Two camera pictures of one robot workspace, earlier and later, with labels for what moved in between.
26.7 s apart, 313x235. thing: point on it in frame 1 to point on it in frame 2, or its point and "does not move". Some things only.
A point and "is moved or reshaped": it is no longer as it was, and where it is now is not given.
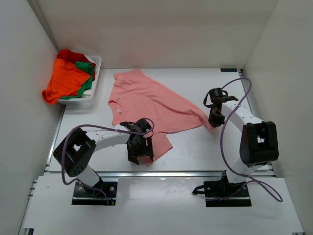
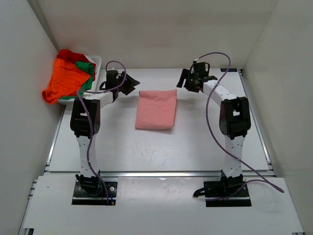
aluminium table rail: x=262 y=173 does not move
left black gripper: x=146 y=149 to x=130 y=83
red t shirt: x=69 y=56 does not move
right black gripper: x=215 y=123 to x=186 y=74
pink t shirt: x=135 y=95 is moved or reshaped
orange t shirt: x=66 y=82 does not move
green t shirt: x=88 y=68 does not move
